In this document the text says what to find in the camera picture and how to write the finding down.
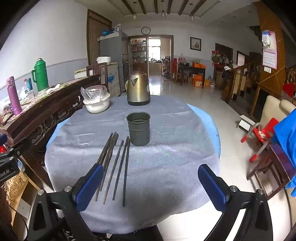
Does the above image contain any orange box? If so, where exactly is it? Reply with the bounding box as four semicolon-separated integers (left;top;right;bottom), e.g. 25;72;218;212
193;74;204;88

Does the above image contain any brown slatted door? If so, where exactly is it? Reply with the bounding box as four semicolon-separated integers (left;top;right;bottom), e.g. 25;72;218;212
87;9;112;66

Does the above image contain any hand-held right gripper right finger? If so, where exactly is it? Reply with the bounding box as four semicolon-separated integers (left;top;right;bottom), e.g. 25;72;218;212
198;164;274;241

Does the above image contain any white appliance with blue print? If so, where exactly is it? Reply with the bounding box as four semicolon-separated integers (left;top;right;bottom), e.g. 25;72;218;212
107;63;121;98

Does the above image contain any gold electric kettle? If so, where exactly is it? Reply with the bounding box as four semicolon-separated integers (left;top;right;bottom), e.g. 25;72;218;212
125;69;151;106

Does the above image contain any glass display cabinet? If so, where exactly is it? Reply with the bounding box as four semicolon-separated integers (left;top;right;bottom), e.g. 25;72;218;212
128;38;148;75

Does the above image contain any grey metal chopstick holder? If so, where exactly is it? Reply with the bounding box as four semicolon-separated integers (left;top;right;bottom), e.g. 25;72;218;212
126;112;151;146

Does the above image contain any green thermos jug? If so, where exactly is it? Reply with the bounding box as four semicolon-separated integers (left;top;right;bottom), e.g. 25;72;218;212
31;58;49;92

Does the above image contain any small white stool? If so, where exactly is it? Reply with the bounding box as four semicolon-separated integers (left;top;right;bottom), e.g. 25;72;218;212
236;115;253;132

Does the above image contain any red child chair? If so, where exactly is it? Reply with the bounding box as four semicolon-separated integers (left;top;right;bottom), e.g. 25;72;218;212
240;118;279;163

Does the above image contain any dark purple wooden chair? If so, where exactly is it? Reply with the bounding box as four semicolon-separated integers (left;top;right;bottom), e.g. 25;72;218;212
246;144;296;201

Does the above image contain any blue table cloth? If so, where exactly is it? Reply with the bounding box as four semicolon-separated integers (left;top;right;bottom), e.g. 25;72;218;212
46;103;220;167

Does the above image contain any purple thermos bottle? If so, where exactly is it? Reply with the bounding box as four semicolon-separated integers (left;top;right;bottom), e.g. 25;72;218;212
6;76;23;115

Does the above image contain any wooden stair railing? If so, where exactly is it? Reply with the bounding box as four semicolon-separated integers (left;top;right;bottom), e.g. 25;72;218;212
221;61;263;105

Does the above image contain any framed wall picture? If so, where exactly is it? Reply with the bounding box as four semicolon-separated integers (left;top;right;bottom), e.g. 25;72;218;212
190;37;202;51

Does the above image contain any dark wooden side table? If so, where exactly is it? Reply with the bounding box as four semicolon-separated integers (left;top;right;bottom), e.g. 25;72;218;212
178;64;206;87

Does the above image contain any grey table cloth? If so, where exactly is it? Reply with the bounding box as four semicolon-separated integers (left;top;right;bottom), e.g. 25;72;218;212
45;95;220;234

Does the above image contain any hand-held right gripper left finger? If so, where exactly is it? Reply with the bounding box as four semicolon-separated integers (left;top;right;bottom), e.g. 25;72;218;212
26;163;104;241

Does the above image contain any dark carved wooden sideboard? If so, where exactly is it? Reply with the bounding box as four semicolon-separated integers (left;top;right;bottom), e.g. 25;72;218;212
0;74;103;193

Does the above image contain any wall calendar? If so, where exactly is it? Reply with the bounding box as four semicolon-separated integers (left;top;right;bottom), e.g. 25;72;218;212
262;31;277;70

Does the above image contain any grey refrigerator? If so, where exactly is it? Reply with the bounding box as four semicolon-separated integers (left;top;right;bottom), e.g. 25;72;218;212
99;31;129;93

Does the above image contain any beige armchair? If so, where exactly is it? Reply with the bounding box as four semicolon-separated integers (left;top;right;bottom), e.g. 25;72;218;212
260;95;296;130

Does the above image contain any white bowl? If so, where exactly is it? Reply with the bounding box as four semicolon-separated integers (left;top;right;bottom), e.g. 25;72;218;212
83;94;110;114

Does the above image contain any white box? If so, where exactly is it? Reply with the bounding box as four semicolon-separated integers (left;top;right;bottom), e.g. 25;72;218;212
74;68;88;80

